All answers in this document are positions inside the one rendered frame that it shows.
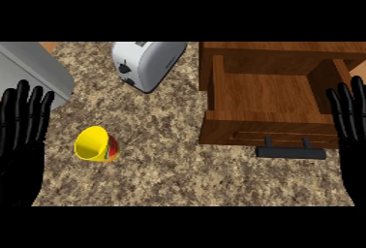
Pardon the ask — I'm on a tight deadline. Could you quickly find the dark drawer handle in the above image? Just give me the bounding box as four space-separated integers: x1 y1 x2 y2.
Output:
253 136 327 160

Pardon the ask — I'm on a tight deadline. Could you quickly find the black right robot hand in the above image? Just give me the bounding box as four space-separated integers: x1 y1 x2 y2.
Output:
324 76 366 207

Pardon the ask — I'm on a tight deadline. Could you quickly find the wooden cabinet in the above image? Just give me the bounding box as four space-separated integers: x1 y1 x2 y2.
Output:
197 42 366 92

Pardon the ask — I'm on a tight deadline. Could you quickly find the open wooden drawer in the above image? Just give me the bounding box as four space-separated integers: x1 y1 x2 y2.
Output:
197 54 354 149

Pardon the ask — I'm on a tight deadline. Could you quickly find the grey appliance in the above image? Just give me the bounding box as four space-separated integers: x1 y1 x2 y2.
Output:
0 42 75 111

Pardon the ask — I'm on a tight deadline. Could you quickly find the silver toaster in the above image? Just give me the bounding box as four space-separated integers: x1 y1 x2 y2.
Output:
110 42 188 95

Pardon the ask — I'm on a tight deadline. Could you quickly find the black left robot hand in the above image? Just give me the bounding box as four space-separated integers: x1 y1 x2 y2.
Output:
0 79 55 207

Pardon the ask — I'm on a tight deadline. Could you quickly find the yellow cup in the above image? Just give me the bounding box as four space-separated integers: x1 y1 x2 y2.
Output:
72 125 119 164

